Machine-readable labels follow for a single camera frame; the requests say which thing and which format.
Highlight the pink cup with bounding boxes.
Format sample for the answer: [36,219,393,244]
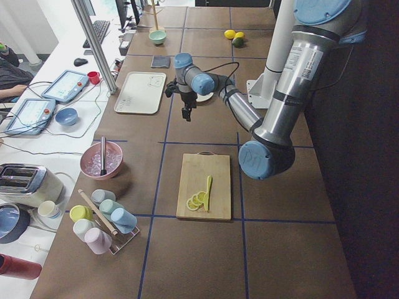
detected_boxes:
[84,227,112,255]

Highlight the green bowl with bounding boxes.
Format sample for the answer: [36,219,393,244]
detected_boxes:
[148,30,166,45]

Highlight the black keyboard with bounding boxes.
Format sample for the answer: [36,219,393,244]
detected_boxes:
[92,20,110,44]

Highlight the cream toaster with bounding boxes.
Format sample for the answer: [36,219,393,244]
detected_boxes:
[1,163,64,207]

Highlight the wooden mug stand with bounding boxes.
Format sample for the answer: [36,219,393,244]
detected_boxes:
[150,0,166,33]

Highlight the yellow plastic knife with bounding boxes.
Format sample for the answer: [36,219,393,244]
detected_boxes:
[203,175,213,212]

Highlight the grey cup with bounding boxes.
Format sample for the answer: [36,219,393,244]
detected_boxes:
[91,189,116,206]

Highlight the grey folded cloth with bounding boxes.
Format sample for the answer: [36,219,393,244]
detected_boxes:
[151,55,171,69]

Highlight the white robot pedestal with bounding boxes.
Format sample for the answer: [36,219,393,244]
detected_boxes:
[247,0,295,108]

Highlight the green cup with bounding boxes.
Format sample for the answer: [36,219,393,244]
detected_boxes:
[99,199,123,216]

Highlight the teach pendant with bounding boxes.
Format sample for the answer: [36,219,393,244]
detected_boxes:
[41,70,89,103]
[4,98,56,135]

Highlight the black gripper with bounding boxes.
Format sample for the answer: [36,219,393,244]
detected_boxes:
[181,92,197,121]

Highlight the cream round plate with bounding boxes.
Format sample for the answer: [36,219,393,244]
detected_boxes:
[196,92,214,103]

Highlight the bamboo cutting board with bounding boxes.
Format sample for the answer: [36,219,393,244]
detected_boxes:
[176,152,231,221]

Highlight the blue cup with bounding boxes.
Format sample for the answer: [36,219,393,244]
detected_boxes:
[110,207,138,234]

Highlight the white cup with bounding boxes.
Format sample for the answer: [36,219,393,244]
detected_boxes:
[73,219,96,242]

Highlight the teach pendant far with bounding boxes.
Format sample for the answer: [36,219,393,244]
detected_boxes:
[41,70,89,103]

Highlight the lemon slice near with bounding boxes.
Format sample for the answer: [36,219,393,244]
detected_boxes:
[197,191,206,203]

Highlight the red cup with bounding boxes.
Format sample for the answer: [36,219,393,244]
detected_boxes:
[87,71,100,85]

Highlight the aluminium frame post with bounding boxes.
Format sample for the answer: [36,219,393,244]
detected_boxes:
[71,0,117,95]

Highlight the teach pendant near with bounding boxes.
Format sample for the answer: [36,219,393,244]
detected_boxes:
[4,98,56,135]

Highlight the cream rectangular tray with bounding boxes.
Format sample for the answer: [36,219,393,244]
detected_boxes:
[114,72,166,115]

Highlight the metal tongs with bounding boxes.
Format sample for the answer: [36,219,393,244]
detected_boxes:
[100,136,107,176]

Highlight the clear acrylic cup rack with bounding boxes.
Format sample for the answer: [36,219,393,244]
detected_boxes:
[94,214,140,255]

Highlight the pink bowl with ice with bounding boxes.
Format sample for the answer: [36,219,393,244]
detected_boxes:
[80,141,123,180]

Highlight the green lime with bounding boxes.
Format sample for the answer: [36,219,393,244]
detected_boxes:
[232,37,245,49]

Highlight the yellow cup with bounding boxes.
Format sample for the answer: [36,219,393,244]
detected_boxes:
[69,205,94,222]

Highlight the black computer mouse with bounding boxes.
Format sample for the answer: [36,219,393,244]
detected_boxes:
[74,58,88,67]

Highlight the dark blue bowl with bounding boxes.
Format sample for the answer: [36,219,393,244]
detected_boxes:
[1,203,31,244]

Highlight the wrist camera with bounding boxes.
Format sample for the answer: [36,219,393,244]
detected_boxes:
[165,80,180,98]

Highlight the paper cup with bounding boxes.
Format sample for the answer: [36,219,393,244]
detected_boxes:
[37,201,61,219]

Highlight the person forearm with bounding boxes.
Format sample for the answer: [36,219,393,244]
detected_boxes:
[0,85,27,100]

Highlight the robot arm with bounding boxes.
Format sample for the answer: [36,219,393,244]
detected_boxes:
[165,1,368,179]

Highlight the yellow lemon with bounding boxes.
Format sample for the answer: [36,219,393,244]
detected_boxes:
[224,29,236,40]
[234,32,245,39]

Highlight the red bottle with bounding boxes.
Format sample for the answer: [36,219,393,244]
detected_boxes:
[1,254,42,280]

